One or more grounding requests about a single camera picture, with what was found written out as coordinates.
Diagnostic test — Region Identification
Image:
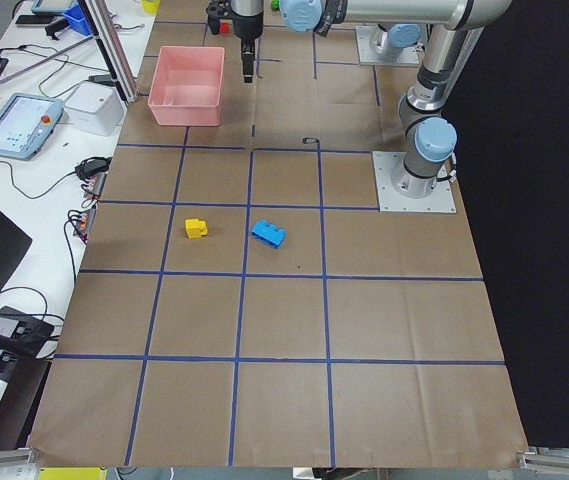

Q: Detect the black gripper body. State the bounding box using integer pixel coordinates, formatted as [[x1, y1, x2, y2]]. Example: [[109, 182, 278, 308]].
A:
[[230, 0, 264, 41]]

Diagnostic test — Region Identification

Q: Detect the blue toy block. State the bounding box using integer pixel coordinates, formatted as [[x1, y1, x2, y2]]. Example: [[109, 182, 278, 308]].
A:
[[251, 219, 287, 249]]

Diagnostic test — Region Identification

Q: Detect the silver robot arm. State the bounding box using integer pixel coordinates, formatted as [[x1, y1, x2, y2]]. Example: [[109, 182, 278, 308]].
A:
[[371, 23, 427, 67], [279, 0, 511, 199]]

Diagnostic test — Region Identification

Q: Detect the pink plastic box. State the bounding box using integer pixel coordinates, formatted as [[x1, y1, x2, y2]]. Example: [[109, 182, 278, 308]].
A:
[[147, 46, 225, 127]]

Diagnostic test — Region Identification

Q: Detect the white square device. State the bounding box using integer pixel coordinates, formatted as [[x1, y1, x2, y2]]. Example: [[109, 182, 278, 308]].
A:
[[64, 81, 124, 136]]

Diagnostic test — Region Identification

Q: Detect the blue plastic bin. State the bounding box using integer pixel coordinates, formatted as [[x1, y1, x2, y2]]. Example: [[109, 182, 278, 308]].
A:
[[62, 4, 93, 36]]

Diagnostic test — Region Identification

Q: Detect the yellow toy block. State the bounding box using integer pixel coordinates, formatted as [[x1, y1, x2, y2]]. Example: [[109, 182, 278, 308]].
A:
[[184, 218, 209, 239]]

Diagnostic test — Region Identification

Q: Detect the black power adapter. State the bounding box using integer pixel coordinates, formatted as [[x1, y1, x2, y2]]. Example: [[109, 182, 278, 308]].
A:
[[74, 156, 112, 180]]

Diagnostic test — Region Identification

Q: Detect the teach pendant tablet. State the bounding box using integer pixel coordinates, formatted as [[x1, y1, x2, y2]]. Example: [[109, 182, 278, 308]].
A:
[[0, 93, 64, 160]]

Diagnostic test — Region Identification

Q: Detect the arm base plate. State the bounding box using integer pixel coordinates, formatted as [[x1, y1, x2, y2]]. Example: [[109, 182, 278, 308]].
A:
[[356, 23, 422, 67], [372, 151, 457, 214]]

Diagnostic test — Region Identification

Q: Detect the aluminium frame post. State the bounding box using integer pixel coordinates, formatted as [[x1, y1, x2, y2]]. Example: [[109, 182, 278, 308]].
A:
[[78, 0, 139, 104]]

